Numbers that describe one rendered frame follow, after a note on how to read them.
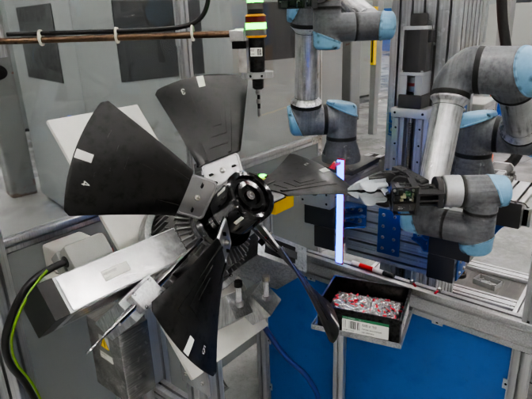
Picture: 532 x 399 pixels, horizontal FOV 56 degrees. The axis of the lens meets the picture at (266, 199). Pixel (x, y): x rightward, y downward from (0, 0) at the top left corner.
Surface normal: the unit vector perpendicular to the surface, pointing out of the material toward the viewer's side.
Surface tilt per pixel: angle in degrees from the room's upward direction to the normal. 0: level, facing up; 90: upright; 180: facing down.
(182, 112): 55
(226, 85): 42
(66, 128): 50
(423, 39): 90
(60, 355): 90
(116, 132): 73
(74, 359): 90
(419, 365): 90
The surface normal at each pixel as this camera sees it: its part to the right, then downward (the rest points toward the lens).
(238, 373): -0.04, -0.94
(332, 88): 0.65, 0.24
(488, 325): -0.64, 0.28
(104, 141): 0.47, 0.01
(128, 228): 0.57, -0.46
